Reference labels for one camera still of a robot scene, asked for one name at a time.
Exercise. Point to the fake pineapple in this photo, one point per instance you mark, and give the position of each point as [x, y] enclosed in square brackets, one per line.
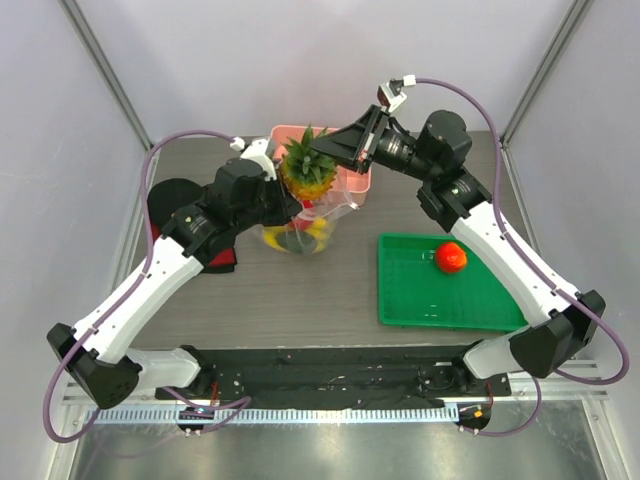
[307, 174]

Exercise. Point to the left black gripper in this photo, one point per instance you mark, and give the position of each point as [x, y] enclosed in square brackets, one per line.
[288, 206]

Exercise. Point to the black and red cap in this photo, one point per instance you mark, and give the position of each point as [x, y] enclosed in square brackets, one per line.
[174, 213]

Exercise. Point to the slotted cable duct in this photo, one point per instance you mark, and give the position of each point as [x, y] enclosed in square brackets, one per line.
[183, 415]

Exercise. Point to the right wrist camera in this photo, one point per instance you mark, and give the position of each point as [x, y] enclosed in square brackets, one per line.
[391, 95]

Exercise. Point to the right aluminium frame post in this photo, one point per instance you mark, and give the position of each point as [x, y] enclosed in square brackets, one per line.
[569, 25]

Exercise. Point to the green plastic tray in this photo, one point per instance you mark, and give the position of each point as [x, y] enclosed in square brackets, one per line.
[414, 292]

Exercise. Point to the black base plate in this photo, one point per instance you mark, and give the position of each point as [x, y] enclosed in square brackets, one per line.
[337, 378]

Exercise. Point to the clear zip top bag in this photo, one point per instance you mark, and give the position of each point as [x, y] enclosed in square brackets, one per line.
[334, 205]

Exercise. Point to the red fake apple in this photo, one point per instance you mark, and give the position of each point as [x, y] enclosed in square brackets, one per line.
[306, 217]

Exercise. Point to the left aluminium frame post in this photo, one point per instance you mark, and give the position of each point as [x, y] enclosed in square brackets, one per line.
[93, 47]

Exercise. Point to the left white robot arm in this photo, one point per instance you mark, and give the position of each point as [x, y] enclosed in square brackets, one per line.
[97, 350]

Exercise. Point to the yellow fake banana bunch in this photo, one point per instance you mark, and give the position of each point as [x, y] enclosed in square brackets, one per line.
[287, 239]

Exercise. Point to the aluminium frame post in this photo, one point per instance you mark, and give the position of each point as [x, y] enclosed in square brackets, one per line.
[569, 25]
[93, 47]

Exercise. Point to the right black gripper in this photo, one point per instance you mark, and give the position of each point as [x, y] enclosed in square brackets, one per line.
[372, 138]

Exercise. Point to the red fake tomato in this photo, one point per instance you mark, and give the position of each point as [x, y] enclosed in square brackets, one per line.
[450, 258]

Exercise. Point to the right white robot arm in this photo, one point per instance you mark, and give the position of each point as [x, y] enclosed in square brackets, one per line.
[560, 319]

